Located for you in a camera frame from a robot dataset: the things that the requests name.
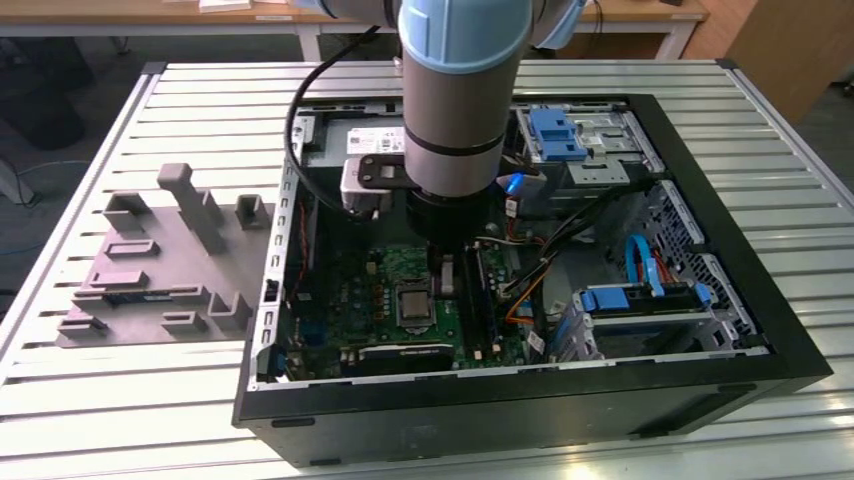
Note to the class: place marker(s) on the white box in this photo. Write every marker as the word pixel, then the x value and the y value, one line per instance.
pixel 223 5

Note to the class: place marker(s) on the brown wooden cabinet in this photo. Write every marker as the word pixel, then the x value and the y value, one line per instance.
pixel 787 50

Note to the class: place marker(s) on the black graphics card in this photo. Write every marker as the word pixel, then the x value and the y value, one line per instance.
pixel 407 357

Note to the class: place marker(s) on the black RAM slot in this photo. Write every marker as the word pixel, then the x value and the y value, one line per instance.
pixel 487 300
pixel 468 315

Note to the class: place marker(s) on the blue disk bay bracket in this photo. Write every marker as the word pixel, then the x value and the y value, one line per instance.
pixel 554 130

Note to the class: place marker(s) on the silver CPU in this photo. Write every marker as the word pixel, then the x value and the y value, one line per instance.
pixel 415 305

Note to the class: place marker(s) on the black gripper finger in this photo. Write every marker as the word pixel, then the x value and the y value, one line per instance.
pixel 448 277

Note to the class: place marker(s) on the hard disk in blue carrier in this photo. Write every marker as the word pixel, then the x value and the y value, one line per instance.
pixel 607 300

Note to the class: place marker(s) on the RAM stick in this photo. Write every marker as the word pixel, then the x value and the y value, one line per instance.
pixel 140 296

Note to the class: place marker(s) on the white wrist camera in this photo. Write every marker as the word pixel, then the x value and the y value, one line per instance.
pixel 363 192
pixel 530 187

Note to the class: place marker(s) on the black floor equipment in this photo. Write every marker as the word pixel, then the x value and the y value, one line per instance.
pixel 47 100

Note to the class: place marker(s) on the grey power supply unit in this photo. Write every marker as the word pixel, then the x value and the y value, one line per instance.
pixel 374 140

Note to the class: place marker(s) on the black desktop PC case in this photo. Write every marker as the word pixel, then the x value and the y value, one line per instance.
pixel 534 415

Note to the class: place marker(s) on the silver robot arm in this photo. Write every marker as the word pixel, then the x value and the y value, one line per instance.
pixel 454 100

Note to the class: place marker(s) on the green motherboard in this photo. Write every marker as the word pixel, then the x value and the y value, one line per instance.
pixel 360 310

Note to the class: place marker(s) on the grey parts rack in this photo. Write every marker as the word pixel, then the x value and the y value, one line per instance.
pixel 173 260

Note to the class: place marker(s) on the silver disk bay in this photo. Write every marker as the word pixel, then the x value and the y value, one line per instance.
pixel 600 175
pixel 654 318

